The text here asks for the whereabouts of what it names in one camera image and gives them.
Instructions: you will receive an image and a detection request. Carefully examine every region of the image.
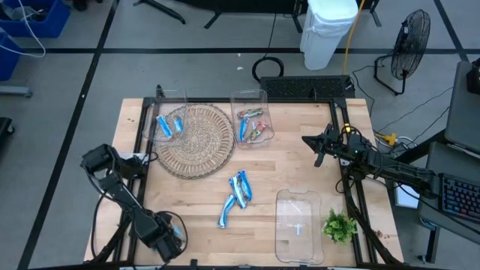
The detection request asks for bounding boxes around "small green potted plant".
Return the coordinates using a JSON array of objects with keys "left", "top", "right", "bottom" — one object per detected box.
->
[{"left": 322, "top": 208, "right": 359, "bottom": 245}]

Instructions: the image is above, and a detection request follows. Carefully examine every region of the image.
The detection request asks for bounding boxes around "white cable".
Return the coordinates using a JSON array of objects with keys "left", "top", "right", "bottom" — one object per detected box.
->
[{"left": 0, "top": 0, "right": 47, "bottom": 59}]

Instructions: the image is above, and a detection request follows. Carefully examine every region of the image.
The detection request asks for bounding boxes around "coiled black cable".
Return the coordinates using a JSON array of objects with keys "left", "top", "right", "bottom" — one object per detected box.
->
[{"left": 250, "top": 55, "right": 286, "bottom": 84}]

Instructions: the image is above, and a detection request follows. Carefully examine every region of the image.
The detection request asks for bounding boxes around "yellow power plug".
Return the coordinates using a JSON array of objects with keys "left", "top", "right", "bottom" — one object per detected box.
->
[{"left": 379, "top": 132, "right": 399, "bottom": 149}]

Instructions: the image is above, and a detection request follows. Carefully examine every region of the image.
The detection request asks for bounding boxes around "gray metal base bar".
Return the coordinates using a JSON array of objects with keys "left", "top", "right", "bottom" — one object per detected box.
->
[{"left": 0, "top": 85, "right": 34, "bottom": 99}]

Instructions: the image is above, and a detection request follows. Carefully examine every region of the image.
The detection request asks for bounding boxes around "black backlit keyboard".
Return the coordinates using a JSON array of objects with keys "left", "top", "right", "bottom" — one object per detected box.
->
[{"left": 437, "top": 172, "right": 480, "bottom": 225}]

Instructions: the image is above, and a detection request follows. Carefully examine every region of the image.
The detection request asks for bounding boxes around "black floor fan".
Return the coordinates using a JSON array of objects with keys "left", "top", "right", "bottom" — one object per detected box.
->
[{"left": 373, "top": 8, "right": 433, "bottom": 97}]

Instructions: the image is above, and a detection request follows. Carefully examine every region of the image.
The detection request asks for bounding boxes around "black stand foot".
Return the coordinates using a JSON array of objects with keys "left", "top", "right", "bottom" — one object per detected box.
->
[{"left": 0, "top": 116, "right": 16, "bottom": 146}]

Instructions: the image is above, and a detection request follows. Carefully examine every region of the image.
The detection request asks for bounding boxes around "black floor cable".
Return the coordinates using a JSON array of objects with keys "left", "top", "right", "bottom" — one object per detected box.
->
[{"left": 377, "top": 86, "right": 455, "bottom": 133}]

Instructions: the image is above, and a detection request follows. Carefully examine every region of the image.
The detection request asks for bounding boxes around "black desk leg bar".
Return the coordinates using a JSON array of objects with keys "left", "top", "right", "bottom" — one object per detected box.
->
[{"left": 389, "top": 129, "right": 451, "bottom": 174}]

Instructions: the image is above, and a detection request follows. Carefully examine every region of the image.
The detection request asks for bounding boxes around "black partition panel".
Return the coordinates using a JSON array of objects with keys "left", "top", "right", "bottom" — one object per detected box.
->
[{"left": 132, "top": 0, "right": 384, "bottom": 34}]

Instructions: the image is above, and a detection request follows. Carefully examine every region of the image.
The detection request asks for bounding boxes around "black desk device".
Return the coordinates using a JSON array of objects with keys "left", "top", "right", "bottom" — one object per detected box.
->
[{"left": 466, "top": 57, "right": 480, "bottom": 96}]

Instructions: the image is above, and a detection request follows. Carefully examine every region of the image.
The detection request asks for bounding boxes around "blue plastic crate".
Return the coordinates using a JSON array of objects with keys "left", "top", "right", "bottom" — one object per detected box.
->
[
  {"left": 0, "top": 0, "right": 72, "bottom": 39},
  {"left": 0, "top": 31, "right": 23, "bottom": 82}
]

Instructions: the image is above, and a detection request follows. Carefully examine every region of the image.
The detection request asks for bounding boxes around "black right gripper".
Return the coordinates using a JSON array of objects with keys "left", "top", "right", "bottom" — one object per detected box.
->
[{"left": 301, "top": 123, "right": 353, "bottom": 168}]

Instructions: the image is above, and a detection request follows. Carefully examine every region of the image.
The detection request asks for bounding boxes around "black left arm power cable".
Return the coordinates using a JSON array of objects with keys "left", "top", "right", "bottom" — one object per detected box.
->
[{"left": 90, "top": 193, "right": 125, "bottom": 260}]

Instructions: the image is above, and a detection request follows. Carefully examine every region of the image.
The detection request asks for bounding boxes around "red green granola bar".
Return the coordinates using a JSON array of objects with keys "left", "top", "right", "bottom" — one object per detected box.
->
[
  {"left": 236, "top": 107, "right": 265, "bottom": 120},
  {"left": 245, "top": 120, "right": 271, "bottom": 145}
]

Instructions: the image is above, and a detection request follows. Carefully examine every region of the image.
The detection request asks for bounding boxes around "white printed paper sheet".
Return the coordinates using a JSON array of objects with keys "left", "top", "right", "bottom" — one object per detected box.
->
[{"left": 392, "top": 183, "right": 422, "bottom": 210}]

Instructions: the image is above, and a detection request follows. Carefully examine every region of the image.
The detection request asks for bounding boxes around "gray desk top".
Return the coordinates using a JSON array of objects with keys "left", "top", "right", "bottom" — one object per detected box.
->
[
  {"left": 417, "top": 140, "right": 480, "bottom": 247},
  {"left": 444, "top": 59, "right": 480, "bottom": 155}
]

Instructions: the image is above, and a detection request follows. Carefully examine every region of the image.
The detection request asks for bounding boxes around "white trash bin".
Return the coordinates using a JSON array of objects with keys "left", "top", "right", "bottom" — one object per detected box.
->
[{"left": 298, "top": 0, "right": 360, "bottom": 72}]

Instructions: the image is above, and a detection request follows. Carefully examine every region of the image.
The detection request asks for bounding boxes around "clear plastic bin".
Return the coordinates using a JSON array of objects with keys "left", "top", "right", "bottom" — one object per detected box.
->
[
  {"left": 142, "top": 88, "right": 188, "bottom": 143},
  {"left": 229, "top": 88, "right": 276, "bottom": 150},
  {"left": 274, "top": 188, "right": 326, "bottom": 266}
]

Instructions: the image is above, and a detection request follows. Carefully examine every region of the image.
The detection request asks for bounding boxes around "black perforated computer case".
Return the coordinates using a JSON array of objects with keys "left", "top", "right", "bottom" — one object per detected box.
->
[{"left": 259, "top": 74, "right": 356, "bottom": 101}]

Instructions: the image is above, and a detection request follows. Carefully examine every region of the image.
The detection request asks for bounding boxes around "round woven straw placemat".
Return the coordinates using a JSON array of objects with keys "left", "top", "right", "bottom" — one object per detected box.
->
[{"left": 154, "top": 103, "right": 236, "bottom": 180}]

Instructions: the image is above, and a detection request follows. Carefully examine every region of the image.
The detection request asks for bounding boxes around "yellow extension cable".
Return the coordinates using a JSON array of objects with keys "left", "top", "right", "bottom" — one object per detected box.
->
[{"left": 341, "top": 0, "right": 368, "bottom": 76}]

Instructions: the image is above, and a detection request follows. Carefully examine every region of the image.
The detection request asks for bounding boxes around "black aluminium table frame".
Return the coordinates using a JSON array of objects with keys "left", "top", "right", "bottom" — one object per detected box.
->
[{"left": 85, "top": 84, "right": 405, "bottom": 270}]

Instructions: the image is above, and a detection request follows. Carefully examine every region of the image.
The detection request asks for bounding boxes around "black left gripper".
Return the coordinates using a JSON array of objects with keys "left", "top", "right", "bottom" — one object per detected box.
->
[{"left": 144, "top": 215, "right": 185, "bottom": 263}]

